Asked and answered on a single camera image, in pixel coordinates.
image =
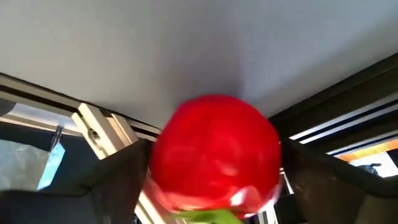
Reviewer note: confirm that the clear plastic bag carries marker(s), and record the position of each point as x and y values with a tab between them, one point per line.
21	165

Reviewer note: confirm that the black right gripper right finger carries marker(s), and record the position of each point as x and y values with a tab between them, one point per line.
329	189

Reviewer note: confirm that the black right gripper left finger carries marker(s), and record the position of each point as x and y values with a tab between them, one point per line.
118	183

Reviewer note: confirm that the red toy tomato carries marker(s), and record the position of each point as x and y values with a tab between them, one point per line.
214	149

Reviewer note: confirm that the silver metal bracket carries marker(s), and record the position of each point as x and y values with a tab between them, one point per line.
96	127

